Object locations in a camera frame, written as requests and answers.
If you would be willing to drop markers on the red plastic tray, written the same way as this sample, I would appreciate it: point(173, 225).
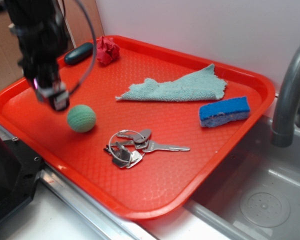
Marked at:
point(163, 180)

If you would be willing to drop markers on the blue sponge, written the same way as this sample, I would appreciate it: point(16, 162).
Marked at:
point(224, 111)

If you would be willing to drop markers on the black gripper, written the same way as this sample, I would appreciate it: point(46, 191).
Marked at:
point(46, 82)

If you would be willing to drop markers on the light teal cloth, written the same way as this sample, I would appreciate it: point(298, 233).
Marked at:
point(201, 85)

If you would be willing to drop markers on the crumpled red paper ball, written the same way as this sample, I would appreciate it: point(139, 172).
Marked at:
point(107, 50)

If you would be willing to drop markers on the silver key bunch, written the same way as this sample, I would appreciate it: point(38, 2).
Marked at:
point(128, 147)

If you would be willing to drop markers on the grey faucet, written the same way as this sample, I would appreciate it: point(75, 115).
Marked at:
point(287, 110)

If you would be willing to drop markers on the green dimpled ball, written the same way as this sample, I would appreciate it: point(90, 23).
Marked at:
point(81, 118)

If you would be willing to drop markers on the dark teal oval case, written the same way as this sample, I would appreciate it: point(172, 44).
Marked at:
point(79, 53)

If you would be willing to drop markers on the grey sink basin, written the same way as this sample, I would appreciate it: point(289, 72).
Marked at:
point(254, 193)

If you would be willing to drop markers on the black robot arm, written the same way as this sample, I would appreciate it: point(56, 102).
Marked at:
point(40, 29)

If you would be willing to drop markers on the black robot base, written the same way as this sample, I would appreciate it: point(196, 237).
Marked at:
point(20, 169)

